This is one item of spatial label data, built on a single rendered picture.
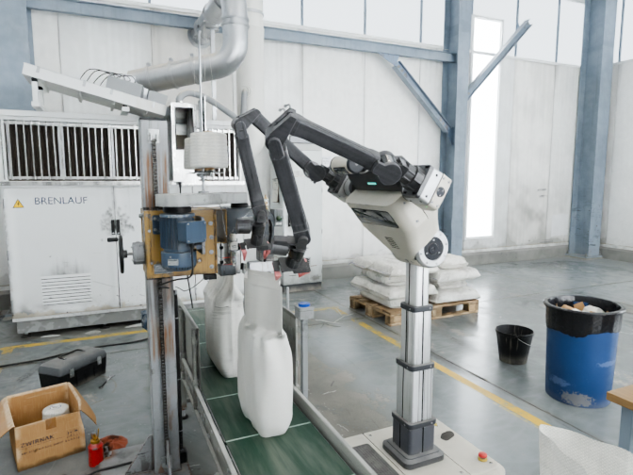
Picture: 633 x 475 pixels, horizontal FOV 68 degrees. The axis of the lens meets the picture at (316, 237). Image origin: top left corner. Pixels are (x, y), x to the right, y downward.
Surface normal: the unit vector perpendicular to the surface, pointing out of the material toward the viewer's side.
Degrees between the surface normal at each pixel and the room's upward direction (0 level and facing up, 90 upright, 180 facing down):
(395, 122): 90
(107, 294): 90
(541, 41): 90
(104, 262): 90
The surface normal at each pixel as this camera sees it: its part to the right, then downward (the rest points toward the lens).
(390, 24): 0.41, 0.11
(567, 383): -0.76, 0.13
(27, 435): 0.63, 0.10
